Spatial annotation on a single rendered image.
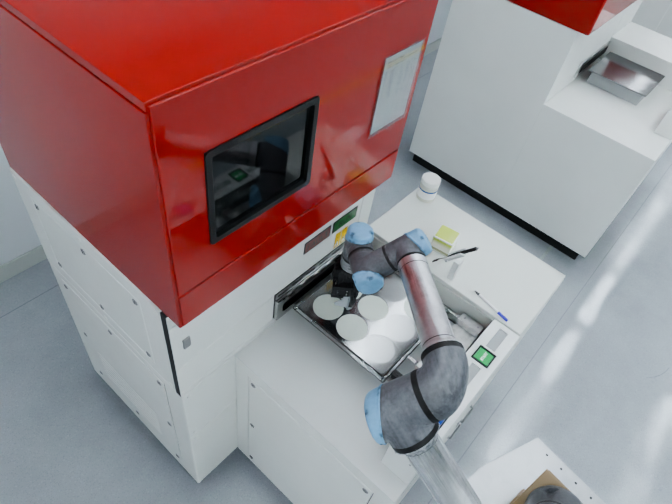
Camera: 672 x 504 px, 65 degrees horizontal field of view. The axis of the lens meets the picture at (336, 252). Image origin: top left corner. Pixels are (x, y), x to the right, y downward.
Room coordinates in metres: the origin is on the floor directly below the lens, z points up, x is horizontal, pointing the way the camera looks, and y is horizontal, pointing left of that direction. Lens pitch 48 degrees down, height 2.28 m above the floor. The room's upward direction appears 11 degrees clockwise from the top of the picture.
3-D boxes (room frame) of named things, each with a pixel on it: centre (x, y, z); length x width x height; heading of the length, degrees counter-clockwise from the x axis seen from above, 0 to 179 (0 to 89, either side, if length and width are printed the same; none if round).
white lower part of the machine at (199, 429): (1.18, 0.43, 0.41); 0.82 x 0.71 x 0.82; 147
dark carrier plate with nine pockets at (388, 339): (1.04, -0.15, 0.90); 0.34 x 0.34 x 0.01; 57
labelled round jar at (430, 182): (1.55, -0.29, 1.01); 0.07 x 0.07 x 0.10
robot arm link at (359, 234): (1.01, -0.06, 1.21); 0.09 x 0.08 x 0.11; 19
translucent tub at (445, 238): (1.30, -0.36, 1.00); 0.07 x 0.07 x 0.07; 66
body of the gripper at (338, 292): (1.01, -0.05, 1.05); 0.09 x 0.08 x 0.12; 98
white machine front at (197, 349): (1.00, 0.14, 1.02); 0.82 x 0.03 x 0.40; 147
